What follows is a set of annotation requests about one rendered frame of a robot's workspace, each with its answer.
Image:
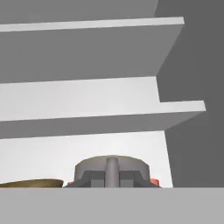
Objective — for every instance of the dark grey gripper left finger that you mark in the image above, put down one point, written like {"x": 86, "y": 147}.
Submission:
{"x": 94, "y": 178}

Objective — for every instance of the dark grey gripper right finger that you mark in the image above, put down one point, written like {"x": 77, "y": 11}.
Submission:
{"x": 128, "y": 178}

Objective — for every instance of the white cabinet shelf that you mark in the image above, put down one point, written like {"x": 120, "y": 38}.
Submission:
{"x": 87, "y": 99}
{"x": 87, "y": 52}

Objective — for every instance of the olive brown plate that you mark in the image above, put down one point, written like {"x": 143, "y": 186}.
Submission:
{"x": 32, "y": 183}

